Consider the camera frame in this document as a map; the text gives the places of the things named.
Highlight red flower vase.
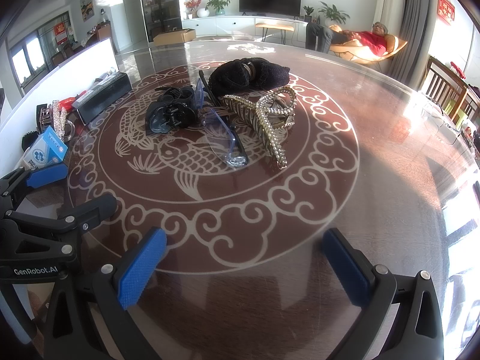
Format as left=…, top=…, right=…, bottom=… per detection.
left=184, top=0, right=203, bottom=20

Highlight orange lounge chair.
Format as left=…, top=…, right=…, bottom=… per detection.
left=329, top=35, right=408, bottom=64

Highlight white board panel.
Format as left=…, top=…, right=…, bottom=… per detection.
left=0, top=38, right=118, bottom=175

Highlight black knitted hat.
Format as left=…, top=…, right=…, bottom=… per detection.
left=208, top=58, right=290, bottom=97

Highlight grey curtain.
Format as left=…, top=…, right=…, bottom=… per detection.
left=388, top=0, right=437, bottom=89

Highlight green potted plant left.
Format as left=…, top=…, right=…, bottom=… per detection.
left=206, top=0, right=233, bottom=16

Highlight cardboard box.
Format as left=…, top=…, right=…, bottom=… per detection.
left=153, top=28, right=196, bottom=47

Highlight red wall hanging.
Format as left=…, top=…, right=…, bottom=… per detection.
left=437, top=0, right=455, bottom=25

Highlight pearl gold hair claw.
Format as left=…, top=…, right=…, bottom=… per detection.
left=220, top=86, right=298, bottom=169

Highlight white tv cabinet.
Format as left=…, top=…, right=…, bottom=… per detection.
left=182, top=16, right=308, bottom=47

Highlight wooden bench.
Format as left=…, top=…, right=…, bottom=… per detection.
left=256, top=23, right=295, bottom=45

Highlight small potted plant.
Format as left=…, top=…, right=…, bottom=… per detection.
left=303, top=5, right=314, bottom=23

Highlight white round vase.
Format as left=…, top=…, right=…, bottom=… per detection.
left=196, top=8, right=210, bottom=18

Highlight black television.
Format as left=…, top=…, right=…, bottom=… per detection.
left=238, top=0, right=303, bottom=17

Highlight wooden dining chair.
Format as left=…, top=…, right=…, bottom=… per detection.
left=420, top=56, right=479, bottom=128

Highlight black fuzzy item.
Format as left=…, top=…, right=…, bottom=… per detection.
left=21, top=131, right=39, bottom=152

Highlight black hair claw clip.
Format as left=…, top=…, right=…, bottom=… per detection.
left=145, top=85, right=204, bottom=136

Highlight red packet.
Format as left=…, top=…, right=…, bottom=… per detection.
left=58, top=97, right=77, bottom=113

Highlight clear blue-framed glasses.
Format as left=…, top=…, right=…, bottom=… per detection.
left=194, top=70, right=249, bottom=168

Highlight long black box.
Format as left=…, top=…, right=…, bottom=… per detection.
left=72, top=72, right=132, bottom=125

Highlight green potted plant right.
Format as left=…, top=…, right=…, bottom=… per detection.
left=318, top=2, right=351, bottom=25

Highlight blue white medicine box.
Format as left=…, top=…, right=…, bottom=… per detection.
left=19, top=127, right=68, bottom=169

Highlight dark display cabinet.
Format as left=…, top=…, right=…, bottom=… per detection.
left=141, top=0, right=182, bottom=43

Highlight green potted plant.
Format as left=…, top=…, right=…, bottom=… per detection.
left=206, top=0, right=233, bottom=16
left=318, top=2, right=351, bottom=25

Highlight reclining person in red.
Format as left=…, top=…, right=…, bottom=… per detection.
left=305, top=22, right=388, bottom=57

